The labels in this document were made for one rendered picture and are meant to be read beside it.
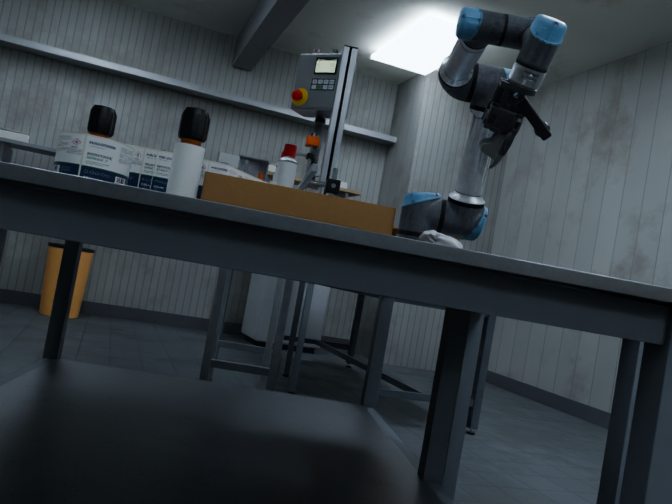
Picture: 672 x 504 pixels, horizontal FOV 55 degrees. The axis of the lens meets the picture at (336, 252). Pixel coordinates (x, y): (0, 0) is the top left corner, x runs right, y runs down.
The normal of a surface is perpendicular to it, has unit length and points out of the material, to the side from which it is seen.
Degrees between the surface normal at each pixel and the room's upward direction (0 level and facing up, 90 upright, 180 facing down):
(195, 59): 90
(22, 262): 90
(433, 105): 90
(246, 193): 90
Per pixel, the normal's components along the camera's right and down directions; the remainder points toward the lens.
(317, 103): -0.45, -0.11
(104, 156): 0.55, 0.07
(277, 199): 0.14, -0.01
